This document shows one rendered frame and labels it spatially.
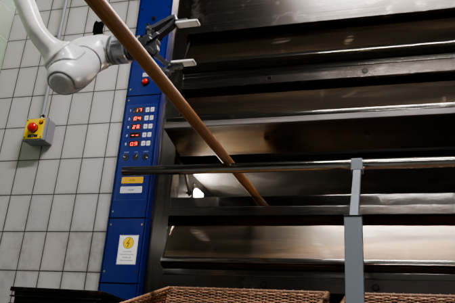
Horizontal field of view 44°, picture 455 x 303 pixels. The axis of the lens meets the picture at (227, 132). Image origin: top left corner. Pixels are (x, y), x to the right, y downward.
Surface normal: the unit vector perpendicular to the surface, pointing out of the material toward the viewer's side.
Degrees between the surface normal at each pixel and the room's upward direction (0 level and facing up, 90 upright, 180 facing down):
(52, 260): 90
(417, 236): 70
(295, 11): 90
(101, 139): 90
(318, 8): 90
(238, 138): 169
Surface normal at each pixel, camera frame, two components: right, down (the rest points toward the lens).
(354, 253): -0.27, -0.38
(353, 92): -0.23, -0.68
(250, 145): -0.11, 0.83
